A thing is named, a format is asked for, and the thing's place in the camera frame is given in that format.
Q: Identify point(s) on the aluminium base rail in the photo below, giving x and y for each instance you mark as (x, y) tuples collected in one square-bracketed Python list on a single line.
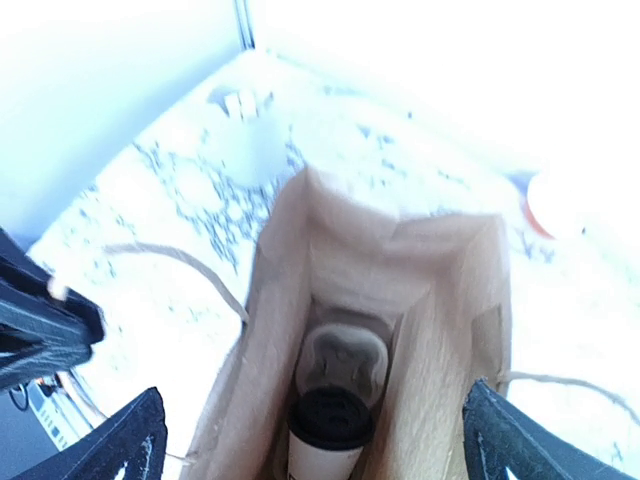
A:
[(63, 409)]

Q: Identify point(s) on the brown cardboard cup carrier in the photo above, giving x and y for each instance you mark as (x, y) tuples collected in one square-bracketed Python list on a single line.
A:
[(345, 356)]

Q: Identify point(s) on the black plastic cup lid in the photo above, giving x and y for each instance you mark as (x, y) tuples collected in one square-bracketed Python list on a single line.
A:
[(331, 418)]

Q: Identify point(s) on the left aluminium frame post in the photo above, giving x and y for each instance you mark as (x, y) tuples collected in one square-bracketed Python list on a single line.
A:
[(244, 24)]

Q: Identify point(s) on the white paper cup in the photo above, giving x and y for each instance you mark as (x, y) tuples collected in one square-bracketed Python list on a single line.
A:
[(307, 462)]

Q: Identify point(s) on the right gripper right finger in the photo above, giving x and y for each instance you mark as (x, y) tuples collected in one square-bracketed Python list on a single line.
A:
[(559, 432)]

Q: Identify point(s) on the white cylindrical straw holder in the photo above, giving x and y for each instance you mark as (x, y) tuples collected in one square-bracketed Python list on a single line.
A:
[(250, 135)]

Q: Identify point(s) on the brown paper bag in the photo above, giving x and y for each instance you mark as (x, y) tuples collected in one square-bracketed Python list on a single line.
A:
[(455, 298)]

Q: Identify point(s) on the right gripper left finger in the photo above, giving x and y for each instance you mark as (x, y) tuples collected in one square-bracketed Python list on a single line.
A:
[(132, 441)]

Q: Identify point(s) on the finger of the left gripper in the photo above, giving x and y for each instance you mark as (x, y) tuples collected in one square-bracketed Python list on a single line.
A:
[(42, 351), (27, 305)]

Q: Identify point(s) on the orange and white bowl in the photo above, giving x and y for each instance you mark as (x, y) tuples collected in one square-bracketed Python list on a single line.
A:
[(538, 207)]

